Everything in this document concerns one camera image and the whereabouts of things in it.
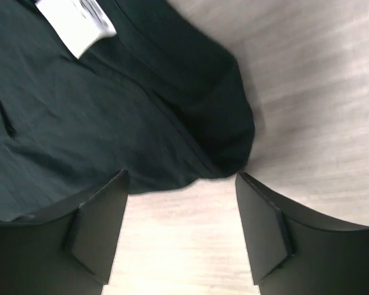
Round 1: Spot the black t-shirt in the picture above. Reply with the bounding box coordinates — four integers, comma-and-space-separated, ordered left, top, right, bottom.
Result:
0, 1, 255, 221

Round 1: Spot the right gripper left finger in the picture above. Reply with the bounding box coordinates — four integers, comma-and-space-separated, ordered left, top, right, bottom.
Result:
0, 171, 129, 295

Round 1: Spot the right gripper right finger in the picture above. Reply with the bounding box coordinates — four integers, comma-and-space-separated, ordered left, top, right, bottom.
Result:
236, 172, 369, 295

